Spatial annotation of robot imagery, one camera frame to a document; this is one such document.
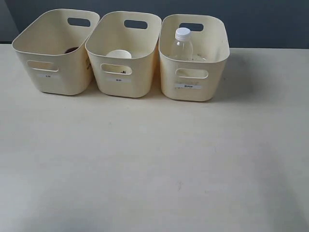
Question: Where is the brown wooden cup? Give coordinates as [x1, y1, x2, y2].
[65, 47, 78, 54]

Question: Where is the cream bin right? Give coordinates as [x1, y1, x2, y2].
[159, 14, 230, 102]

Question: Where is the cream bin middle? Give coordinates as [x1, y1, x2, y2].
[85, 11, 162, 98]

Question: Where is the cream bin left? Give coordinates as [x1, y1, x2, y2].
[12, 9, 100, 95]

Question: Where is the cream bin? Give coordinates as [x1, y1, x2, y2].
[12, 9, 100, 95]
[159, 14, 230, 102]
[85, 11, 162, 98]

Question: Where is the white paper cup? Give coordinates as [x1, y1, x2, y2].
[105, 49, 132, 73]

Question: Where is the clear plastic bottle white cap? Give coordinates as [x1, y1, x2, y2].
[170, 27, 193, 61]

